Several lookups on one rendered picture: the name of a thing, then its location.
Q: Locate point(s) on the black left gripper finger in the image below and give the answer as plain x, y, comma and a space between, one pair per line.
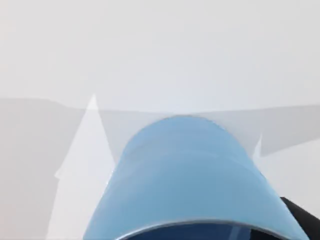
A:
303, 220

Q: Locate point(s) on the light blue cup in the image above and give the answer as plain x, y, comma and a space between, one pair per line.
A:
185, 180

